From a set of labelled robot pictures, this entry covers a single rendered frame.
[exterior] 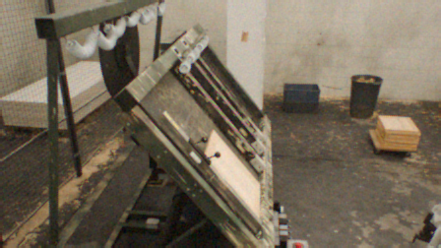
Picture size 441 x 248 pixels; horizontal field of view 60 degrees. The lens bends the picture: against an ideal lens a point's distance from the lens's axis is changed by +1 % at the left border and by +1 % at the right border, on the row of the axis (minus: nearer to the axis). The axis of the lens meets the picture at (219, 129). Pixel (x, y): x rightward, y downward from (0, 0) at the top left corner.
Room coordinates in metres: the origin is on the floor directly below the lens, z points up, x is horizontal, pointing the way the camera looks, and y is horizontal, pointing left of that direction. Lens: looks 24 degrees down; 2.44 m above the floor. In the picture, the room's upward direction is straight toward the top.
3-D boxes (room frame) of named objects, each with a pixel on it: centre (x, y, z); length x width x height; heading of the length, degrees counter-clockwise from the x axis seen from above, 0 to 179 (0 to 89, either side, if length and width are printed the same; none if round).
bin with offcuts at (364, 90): (6.18, -2.46, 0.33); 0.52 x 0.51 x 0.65; 170
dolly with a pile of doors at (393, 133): (4.87, -2.42, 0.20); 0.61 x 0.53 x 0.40; 170
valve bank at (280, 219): (2.19, -0.43, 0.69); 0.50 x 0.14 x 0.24; 174
